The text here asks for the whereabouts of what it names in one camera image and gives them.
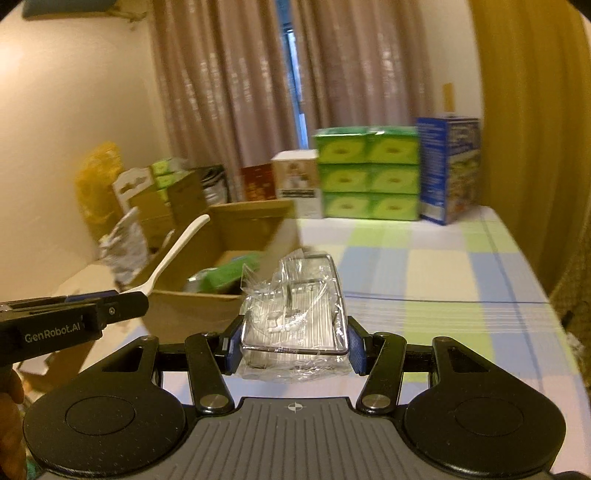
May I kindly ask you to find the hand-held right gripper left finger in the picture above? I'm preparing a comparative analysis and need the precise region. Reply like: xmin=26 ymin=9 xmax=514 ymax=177
xmin=100 ymin=318 xmax=245 ymax=414

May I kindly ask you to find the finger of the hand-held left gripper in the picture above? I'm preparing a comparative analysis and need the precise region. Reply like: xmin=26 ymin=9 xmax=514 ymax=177
xmin=94 ymin=291 xmax=150 ymax=340
xmin=0 ymin=289 xmax=122 ymax=311

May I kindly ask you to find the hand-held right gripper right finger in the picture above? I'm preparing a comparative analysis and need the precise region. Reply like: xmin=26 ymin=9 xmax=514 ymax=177
xmin=345 ymin=317 xmax=488 ymax=414

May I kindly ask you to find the large cardboard box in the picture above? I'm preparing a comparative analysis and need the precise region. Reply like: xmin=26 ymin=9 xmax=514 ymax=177
xmin=131 ymin=200 xmax=304 ymax=345

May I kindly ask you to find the clear plastic packaging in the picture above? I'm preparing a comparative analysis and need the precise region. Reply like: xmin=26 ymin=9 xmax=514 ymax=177
xmin=237 ymin=248 xmax=351 ymax=383

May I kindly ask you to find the green medicine box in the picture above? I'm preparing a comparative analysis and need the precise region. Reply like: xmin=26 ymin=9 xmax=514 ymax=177
xmin=200 ymin=263 xmax=260 ymax=293

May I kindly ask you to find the beige disposable spoon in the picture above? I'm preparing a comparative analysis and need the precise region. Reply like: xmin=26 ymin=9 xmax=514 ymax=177
xmin=120 ymin=214 xmax=212 ymax=296

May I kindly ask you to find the plaid cloth covered desktop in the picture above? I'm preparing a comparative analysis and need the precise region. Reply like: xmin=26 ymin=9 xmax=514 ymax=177
xmin=18 ymin=203 xmax=591 ymax=480

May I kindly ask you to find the person's left hand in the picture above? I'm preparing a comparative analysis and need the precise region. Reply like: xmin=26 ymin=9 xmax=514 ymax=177
xmin=0 ymin=368 xmax=27 ymax=480

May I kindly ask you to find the crumpled silver bag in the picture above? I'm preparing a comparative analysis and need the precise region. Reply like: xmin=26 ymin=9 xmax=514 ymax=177
xmin=98 ymin=206 xmax=150 ymax=286

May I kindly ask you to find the yellow plastic bag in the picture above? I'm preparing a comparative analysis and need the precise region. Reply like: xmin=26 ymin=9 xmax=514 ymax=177
xmin=75 ymin=141 xmax=127 ymax=230

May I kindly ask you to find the white chair back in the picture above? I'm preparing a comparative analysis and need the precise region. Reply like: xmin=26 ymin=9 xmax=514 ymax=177
xmin=112 ymin=168 xmax=154 ymax=216

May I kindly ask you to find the small brown cardboard box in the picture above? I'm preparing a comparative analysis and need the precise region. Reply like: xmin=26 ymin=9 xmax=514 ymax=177
xmin=130 ymin=171 xmax=208 ymax=241

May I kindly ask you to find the black bag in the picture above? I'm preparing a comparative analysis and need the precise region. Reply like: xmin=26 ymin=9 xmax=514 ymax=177
xmin=202 ymin=165 xmax=228 ymax=205

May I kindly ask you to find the brown red box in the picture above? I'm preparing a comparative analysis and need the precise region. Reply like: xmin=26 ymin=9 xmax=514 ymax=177
xmin=239 ymin=163 xmax=277 ymax=203

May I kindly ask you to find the stack of green tissue packs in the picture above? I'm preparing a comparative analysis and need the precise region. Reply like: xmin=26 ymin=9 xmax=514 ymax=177
xmin=312 ymin=124 xmax=422 ymax=222

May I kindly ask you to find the white picture box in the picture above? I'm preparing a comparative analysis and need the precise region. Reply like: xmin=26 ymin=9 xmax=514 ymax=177
xmin=270 ymin=150 xmax=324 ymax=219

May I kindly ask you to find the blue milk carton box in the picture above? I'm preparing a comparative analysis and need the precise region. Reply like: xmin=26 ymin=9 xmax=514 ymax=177
xmin=416 ymin=115 xmax=483 ymax=226

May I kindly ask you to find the beige curtain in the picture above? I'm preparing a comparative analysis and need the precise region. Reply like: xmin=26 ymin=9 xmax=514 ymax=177
xmin=146 ymin=0 xmax=437 ymax=186

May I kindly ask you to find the yellow curtain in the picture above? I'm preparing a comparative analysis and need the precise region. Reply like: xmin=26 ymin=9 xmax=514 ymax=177
xmin=466 ymin=0 xmax=591 ymax=292

